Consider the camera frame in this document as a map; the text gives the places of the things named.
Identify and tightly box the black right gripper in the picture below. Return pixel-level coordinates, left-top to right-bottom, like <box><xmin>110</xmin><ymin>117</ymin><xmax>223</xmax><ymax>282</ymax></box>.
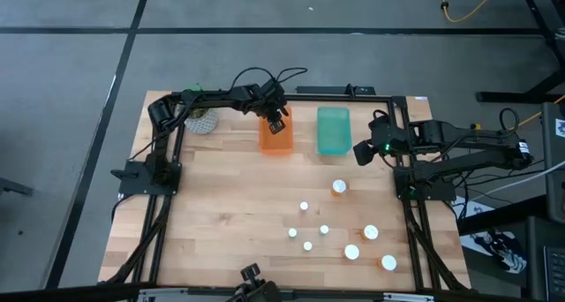
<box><xmin>354</xmin><ymin>111</ymin><xmax>411</xmax><ymax>167</ymax></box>

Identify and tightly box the black computer case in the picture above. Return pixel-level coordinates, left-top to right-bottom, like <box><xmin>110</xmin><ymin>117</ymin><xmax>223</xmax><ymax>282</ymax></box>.
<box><xmin>541</xmin><ymin>102</ymin><xmax>565</xmax><ymax>223</ymax></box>

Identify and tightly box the black power strip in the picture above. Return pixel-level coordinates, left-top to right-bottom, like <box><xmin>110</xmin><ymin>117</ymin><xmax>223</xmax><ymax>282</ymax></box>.
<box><xmin>296</xmin><ymin>84</ymin><xmax>377</xmax><ymax>96</ymax></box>

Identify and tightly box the yellow floor cable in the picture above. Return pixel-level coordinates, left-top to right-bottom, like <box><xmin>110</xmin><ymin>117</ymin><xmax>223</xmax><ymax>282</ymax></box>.
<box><xmin>426</xmin><ymin>0</ymin><xmax>502</xmax><ymax>24</ymax></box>

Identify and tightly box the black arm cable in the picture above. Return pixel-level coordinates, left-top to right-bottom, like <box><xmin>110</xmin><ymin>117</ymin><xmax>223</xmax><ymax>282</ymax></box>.
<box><xmin>498</xmin><ymin>107</ymin><xmax>521</xmax><ymax>131</ymax></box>
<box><xmin>229</xmin><ymin>66</ymin><xmax>309</xmax><ymax>91</ymax></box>

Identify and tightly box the white cable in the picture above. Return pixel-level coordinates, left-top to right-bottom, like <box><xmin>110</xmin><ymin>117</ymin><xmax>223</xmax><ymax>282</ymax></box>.
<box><xmin>470</xmin><ymin>160</ymin><xmax>565</xmax><ymax>201</ymax></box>

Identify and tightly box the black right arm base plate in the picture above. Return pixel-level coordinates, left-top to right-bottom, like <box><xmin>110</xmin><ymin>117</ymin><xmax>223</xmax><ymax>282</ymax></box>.
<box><xmin>394</xmin><ymin>167</ymin><xmax>458</xmax><ymax>202</ymax></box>

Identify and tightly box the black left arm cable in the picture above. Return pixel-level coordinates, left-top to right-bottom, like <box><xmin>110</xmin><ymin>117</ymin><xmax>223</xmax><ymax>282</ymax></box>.
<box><xmin>229</xmin><ymin>66</ymin><xmax>309</xmax><ymax>91</ymax></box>

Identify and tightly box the black aluminium table frame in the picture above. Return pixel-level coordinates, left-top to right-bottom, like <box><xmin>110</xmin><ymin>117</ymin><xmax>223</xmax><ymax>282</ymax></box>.
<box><xmin>99</xmin><ymin>92</ymin><xmax>471</xmax><ymax>294</ymax></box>

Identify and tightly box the black chair leg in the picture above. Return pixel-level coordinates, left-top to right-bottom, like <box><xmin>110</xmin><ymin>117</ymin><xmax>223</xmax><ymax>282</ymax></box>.
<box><xmin>0</xmin><ymin>177</ymin><xmax>34</xmax><ymax>197</ymax></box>

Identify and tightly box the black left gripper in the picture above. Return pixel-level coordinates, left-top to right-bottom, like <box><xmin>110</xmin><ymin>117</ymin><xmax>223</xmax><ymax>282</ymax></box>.
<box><xmin>258</xmin><ymin>79</ymin><xmax>290</xmax><ymax>135</ymax></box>

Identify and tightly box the printed sticker sheet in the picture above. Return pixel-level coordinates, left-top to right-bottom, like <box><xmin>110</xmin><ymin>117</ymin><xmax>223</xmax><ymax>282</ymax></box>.
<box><xmin>458</xmin><ymin>230</ymin><xmax>529</xmax><ymax>275</ymax></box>

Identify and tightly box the orange translucent plastic bin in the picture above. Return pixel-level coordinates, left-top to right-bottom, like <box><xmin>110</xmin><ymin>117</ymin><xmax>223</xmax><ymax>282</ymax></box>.
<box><xmin>258</xmin><ymin>106</ymin><xmax>295</xmax><ymax>156</ymax></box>

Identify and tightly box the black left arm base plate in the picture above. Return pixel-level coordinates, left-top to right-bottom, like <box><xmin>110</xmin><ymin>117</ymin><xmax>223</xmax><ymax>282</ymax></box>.
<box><xmin>109</xmin><ymin>159</ymin><xmax>183</xmax><ymax>196</ymax></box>

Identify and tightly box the white triangle-patterned plant pot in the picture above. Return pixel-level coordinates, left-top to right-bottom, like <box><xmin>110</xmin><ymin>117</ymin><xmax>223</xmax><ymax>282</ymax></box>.
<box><xmin>183</xmin><ymin>107</ymin><xmax>220</xmax><ymax>135</ymax></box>

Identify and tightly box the black desk leg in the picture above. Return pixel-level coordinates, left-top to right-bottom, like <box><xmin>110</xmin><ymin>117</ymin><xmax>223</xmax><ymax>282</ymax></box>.
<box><xmin>476</xmin><ymin>0</ymin><xmax>565</xmax><ymax>104</ymax></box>

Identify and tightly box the green spiky plant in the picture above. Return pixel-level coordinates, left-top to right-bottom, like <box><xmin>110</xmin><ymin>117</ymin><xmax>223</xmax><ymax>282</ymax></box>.
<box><xmin>184</xmin><ymin>83</ymin><xmax>211</xmax><ymax>120</ymax></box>

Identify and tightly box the black table-level camera mount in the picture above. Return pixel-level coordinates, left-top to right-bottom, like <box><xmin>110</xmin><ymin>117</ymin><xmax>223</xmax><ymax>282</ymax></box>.
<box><xmin>224</xmin><ymin>262</ymin><xmax>283</xmax><ymax>302</ymax></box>

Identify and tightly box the teal translucent plastic bin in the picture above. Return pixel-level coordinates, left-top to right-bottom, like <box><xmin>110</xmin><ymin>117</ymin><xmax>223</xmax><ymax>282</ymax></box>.
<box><xmin>316</xmin><ymin>106</ymin><xmax>353</xmax><ymax>156</ymax></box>

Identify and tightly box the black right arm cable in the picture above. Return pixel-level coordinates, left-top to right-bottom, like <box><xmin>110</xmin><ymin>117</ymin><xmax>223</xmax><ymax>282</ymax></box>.
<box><xmin>498</xmin><ymin>107</ymin><xmax>521</xmax><ymax>131</ymax></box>

